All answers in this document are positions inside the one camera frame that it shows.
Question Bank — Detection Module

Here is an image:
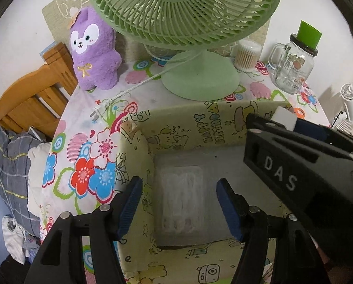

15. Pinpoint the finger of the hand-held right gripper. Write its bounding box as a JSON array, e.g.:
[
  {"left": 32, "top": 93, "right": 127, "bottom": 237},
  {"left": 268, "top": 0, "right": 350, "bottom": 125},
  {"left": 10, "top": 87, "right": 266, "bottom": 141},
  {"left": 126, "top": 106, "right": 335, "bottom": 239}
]
[
  {"left": 246, "top": 113, "right": 353, "bottom": 162},
  {"left": 294, "top": 118, "right": 353, "bottom": 155}
]

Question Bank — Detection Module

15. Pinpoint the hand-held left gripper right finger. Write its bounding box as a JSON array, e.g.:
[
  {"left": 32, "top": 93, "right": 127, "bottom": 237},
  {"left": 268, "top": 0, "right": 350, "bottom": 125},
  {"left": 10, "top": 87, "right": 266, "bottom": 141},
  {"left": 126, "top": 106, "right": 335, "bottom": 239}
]
[{"left": 216, "top": 179, "right": 325, "bottom": 284}]

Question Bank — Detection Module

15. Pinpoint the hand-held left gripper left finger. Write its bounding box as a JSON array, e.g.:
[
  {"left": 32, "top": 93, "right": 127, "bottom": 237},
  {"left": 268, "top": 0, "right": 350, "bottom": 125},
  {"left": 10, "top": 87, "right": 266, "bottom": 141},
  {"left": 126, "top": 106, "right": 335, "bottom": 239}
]
[{"left": 23, "top": 176, "right": 143, "bottom": 284}]

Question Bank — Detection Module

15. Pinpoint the white power adapter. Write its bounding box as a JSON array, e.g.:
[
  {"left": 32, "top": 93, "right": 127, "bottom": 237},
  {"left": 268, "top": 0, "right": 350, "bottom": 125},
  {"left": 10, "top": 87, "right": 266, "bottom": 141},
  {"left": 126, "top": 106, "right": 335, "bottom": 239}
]
[{"left": 272, "top": 106, "right": 299, "bottom": 131}]

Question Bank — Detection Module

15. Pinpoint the printed fabric storage box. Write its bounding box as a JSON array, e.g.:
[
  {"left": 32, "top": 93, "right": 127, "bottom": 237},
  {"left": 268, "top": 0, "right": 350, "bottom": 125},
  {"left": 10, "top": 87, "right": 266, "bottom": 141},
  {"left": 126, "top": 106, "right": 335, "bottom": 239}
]
[{"left": 117, "top": 101, "right": 298, "bottom": 284}]

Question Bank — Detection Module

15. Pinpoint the clear plastic packet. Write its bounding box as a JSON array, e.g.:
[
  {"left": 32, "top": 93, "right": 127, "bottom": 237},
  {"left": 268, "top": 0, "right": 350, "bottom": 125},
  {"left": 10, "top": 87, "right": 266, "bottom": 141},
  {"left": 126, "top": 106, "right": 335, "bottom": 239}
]
[{"left": 158, "top": 164, "right": 207, "bottom": 238}]

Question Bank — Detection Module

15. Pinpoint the glass jar mug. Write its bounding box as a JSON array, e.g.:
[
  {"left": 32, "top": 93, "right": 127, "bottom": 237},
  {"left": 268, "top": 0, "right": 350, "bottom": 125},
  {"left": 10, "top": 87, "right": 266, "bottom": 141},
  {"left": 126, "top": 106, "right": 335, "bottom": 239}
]
[{"left": 268, "top": 34, "right": 319, "bottom": 95}]

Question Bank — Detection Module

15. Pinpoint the cotton swab container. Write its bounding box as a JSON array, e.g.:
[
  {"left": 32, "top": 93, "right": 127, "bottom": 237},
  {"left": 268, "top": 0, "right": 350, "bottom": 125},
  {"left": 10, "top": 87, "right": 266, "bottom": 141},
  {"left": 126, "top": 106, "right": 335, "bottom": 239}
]
[{"left": 233, "top": 39, "right": 262, "bottom": 73}]

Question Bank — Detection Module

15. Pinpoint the floral tablecloth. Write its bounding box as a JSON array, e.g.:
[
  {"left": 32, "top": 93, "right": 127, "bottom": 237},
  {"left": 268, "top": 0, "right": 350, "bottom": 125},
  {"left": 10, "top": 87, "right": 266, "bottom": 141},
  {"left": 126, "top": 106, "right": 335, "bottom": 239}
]
[{"left": 39, "top": 56, "right": 332, "bottom": 284}]

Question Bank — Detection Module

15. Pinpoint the green desk fan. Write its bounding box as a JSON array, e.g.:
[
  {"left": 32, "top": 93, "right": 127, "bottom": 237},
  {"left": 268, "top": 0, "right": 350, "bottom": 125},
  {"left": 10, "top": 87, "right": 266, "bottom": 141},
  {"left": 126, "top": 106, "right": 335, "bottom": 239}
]
[{"left": 85, "top": 0, "right": 284, "bottom": 101}]

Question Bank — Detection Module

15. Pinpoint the green plastic cup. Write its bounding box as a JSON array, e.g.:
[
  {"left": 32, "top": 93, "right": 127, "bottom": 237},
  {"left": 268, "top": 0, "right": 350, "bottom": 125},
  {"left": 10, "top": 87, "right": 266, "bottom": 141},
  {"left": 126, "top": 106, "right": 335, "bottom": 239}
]
[{"left": 296, "top": 20, "right": 322, "bottom": 49}]

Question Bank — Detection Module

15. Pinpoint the white pillow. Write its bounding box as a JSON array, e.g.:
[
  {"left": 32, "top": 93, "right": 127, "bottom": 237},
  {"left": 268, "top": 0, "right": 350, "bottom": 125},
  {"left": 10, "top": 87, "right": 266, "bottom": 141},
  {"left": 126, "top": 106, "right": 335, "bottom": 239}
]
[{"left": 27, "top": 142, "right": 54, "bottom": 222}]

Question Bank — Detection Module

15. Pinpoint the pile of clothes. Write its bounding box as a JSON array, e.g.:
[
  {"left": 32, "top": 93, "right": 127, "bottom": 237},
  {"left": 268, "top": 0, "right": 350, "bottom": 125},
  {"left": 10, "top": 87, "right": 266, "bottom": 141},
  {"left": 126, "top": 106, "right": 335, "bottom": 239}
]
[{"left": 1, "top": 215, "right": 41, "bottom": 265}]

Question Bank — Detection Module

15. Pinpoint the grey plaid blanket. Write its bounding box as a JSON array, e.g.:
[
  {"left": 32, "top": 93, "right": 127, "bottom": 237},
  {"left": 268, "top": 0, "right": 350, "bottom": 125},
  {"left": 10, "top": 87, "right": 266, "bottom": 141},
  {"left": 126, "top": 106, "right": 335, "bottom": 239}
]
[{"left": 0, "top": 126, "right": 47, "bottom": 237}]

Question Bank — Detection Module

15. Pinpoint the purple plush toy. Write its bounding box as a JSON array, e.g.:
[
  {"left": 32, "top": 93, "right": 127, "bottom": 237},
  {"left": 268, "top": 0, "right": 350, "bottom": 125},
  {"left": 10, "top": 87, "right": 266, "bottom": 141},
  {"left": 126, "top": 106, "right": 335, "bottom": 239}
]
[{"left": 68, "top": 7, "right": 123, "bottom": 92}]

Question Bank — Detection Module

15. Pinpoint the black fan cable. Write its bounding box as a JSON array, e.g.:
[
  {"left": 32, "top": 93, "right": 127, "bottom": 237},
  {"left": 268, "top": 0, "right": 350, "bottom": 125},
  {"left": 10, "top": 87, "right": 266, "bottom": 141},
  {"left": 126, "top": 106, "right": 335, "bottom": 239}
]
[{"left": 331, "top": 110, "right": 344, "bottom": 128}]

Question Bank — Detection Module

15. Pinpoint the white fan power cable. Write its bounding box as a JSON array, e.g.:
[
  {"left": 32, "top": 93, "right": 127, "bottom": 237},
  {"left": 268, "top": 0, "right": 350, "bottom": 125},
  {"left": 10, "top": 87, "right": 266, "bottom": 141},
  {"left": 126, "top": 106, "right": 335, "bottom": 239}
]
[{"left": 89, "top": 52, "right": 195, "bottom": 123}]

